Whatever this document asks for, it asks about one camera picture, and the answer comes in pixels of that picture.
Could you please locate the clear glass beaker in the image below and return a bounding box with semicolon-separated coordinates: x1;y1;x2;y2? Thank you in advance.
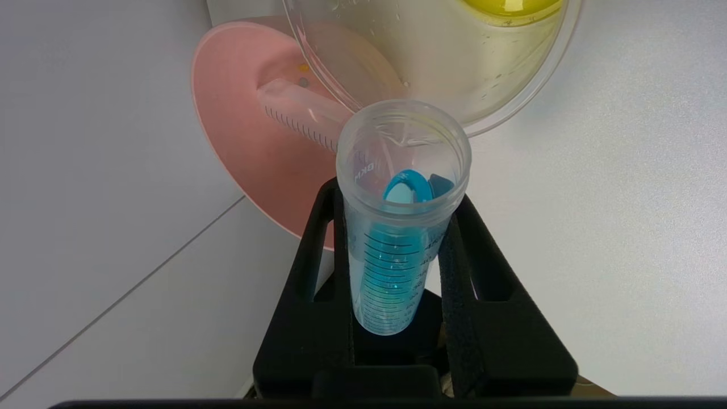
281;0;583;138

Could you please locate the pink bowl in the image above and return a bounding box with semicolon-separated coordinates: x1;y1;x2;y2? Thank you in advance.
191;17;410;252

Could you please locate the test tube with yellow pigment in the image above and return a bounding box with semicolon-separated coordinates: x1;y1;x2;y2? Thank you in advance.
257;78;356;154

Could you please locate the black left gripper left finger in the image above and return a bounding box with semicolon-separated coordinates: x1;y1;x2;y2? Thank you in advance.
253;177;356;398

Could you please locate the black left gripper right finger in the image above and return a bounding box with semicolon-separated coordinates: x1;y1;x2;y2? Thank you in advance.
438;193;579;398

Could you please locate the test tube with blue pigment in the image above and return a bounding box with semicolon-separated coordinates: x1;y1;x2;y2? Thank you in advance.
336;99;473;336

